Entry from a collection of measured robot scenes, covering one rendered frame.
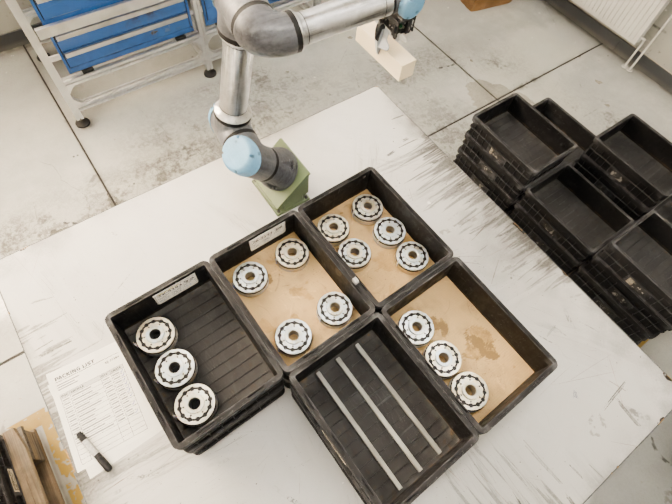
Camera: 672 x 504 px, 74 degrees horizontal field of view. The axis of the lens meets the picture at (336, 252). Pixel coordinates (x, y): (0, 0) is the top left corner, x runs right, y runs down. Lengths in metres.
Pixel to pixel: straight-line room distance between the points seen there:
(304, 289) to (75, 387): 0.71
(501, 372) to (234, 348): 0.75
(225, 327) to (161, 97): 2.06
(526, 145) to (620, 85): 1.62
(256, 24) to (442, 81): 2.29
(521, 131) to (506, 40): 1.51
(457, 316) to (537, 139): 1.27
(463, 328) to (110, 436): 1.04
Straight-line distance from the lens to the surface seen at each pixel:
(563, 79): 3.71
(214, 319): 1.33
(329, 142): 1.83
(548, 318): 1.66
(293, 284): 1.35
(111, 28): 2.84
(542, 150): 2.39
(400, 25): 1.53
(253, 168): 1.41
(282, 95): 3.04
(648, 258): 2.30
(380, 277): 1.38
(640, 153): 2.66
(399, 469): 1.26
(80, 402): 1.51
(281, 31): 1.15
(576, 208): 2.41
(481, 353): 1.38
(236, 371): 1.28
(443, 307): 1.38
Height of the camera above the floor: 2.06
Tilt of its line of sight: 62 degrees down
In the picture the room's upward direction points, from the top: 9 degrees clockwise
